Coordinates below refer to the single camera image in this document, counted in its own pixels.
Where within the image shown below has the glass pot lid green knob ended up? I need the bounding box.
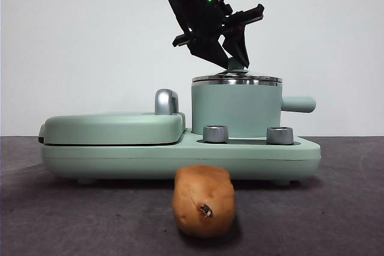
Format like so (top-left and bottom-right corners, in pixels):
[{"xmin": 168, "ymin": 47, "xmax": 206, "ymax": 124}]
[{"xmin": 191, "ymin": 58, "xmax": 283, "ymax": 87}]

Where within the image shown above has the brown potato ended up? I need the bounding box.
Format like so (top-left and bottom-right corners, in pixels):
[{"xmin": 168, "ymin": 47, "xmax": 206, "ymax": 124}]
[{"xmin": 172, "ymin": 164, "xmax": 236, "ymax": 236}]

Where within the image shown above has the mint green hinged grill lid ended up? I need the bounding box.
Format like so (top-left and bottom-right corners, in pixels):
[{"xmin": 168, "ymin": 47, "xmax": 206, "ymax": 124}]
[{"xmin": 37, "ymin": 88, "xmax": 187, "ymax": 146}]

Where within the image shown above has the silver control knob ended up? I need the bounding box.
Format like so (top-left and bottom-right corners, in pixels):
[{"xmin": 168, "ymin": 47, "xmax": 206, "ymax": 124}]
[
  {"xmin": 202, "ymin": 125, "xmax": 229, "ymax": 143},
  {"xmin": 266, "ymin": 126, "xmax": 294, "ymax": 145}
]

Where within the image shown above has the mint green breakfast machine base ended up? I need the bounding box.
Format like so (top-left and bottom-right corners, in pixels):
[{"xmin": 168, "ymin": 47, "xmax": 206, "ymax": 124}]
[{"xmin": 40, "ymin": 127, "xmax": 321, "ymax": 186}]

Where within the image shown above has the mint green pot with handle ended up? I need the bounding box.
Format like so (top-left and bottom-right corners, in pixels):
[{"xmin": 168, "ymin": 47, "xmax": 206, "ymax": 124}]
[{"xmin": 191, "ymin": 83, "xmax": 317, "ymax": 137}]

